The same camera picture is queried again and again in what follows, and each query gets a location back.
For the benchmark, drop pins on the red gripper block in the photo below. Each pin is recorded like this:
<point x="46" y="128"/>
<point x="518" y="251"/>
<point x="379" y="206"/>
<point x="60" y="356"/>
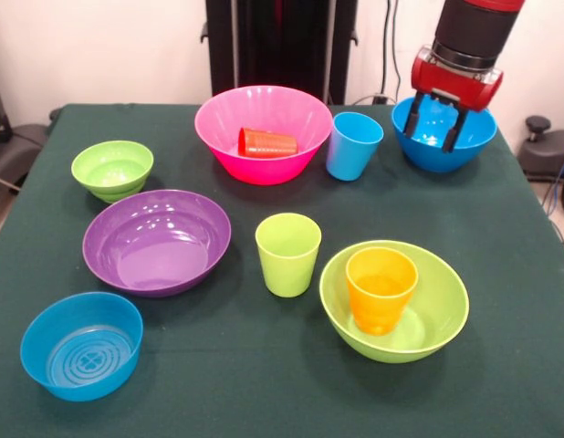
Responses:
<point x="455" y="84"/>

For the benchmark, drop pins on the pink plastic bowl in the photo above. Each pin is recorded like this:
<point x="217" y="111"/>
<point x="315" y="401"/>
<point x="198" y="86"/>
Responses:
<point x="264" y="171"/>

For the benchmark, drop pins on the green plastic cup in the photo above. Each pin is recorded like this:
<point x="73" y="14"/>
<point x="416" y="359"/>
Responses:
<point x="286" y="269"/>

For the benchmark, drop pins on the purple plastic bowl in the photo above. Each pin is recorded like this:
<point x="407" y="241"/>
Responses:
<point x="159" y="255"/>

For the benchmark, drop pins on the red plastic cup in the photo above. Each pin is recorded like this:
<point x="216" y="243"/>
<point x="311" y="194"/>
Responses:
<point x="268" y="143"/>

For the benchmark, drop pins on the small green ribbed bowl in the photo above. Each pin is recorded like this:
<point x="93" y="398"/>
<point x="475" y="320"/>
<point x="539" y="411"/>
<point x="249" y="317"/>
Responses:
<point x="112" y="173"/>

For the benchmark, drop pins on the orange plastic cup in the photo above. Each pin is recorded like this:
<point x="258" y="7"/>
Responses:
<point x="378" y="301"/>

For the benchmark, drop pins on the grey pedestal foot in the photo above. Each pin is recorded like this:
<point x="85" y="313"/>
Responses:
<point x="546" y="155"/>
<point x="17" y="150"/>

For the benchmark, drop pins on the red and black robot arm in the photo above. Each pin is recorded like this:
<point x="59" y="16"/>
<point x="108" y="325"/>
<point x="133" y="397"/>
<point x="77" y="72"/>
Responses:
<point x="473" y="32"/>

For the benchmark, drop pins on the large green plastic bowl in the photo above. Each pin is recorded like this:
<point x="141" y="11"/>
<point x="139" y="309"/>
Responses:
<point x="441" y="310"/>

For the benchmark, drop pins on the dark green tablecloth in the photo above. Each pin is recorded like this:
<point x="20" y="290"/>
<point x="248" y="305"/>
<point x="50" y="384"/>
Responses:
<point x="264" y="374"/>

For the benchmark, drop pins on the blue plastic cup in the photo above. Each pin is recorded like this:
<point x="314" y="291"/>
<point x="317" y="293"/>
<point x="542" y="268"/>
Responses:
<point x="350" y="155"/>

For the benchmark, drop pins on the small blue patterned bowl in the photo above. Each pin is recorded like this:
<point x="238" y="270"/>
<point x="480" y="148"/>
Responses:
<point x="81" y="360"/>

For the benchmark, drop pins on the large blue plastic bowl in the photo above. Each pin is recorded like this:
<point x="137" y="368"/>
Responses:
<point x="428" y="159"/>

